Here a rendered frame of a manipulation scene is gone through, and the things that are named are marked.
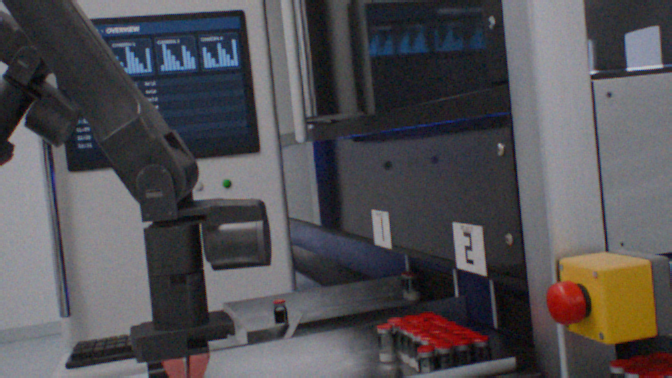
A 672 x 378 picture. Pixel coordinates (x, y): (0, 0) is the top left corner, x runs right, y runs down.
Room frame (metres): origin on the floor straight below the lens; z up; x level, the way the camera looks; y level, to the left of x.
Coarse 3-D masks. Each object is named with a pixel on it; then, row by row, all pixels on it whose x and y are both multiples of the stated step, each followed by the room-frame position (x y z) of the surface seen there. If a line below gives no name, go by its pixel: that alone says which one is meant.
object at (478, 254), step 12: (456, 228) 1.01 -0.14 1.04; (468, 228) 0.98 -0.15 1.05; (480, 228) 0.94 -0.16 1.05; (456, 240) 1.01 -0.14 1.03; (468, 240) 0.98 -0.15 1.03; (480, 240) 0.95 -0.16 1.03; (456, 252) 1.02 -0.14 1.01; (468, 252) 0.98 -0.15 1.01; (480, 252) 0.95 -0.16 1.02; (468, 264) 0.99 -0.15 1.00; (480, 264) 0.95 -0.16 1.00
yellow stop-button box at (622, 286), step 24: (576, 264) 0.74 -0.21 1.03; (600, 264) 0.72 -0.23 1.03; (624, 264) 0.71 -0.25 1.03; (648, 264) 0.72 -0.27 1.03; (600, 288) 0.71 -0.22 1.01; (624, 288) 0.71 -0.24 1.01; (648, 288) 0.72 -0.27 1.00; (600, 312) 0.71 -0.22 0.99; (624, 312) 0.71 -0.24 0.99; (648, 312) 0.72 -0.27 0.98; (600, 336) 0.71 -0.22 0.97; (624, 336) 0.71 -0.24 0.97; (648, 336) 0.72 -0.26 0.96
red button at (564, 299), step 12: (552, 288) 0.73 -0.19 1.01; (564, 288) 0.72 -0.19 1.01; (576, 288) 0.72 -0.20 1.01; (552, 300) 0.73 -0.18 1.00; (564, 300) 0.72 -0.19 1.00; (576, 300) 0.72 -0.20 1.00; (552, 312) 0.73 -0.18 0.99; (564, 312) 0.72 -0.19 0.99; (576, 312) 0.72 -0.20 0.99; (564, 324) 0.73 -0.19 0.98
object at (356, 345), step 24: (312, 336) 1.05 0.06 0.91; (336, 336) 1.06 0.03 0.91; (360, 336) 1.07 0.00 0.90; (216, 360) 1.02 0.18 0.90; (240, 360) 1.02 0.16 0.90; (264, 360) 1.03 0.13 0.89; (288, 360) 1.04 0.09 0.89; (312, 360) 1.05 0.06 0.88; (336, 360) 1.03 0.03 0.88; (360, 360) 1.02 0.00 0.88; (504, 360) 0.85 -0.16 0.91
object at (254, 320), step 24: (312, 288) 1.40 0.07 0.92; (336, 288) 1.41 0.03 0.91; (360, 288) 1.43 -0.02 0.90; (384, 288) 1.44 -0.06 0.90; (240, 312) 1.37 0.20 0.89; (264, 312) 1.38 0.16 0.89; (288, 312) 1.38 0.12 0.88; (312, 312) 1.36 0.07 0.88; (336, 312) 1.34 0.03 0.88; (360, 312) 1.16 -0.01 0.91; (384, 312) 1.17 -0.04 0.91; (408, 312) 1.18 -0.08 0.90; (456, 312) 1.20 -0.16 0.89; (240, 336) 1.18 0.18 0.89; (264, 336) 1.12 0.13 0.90
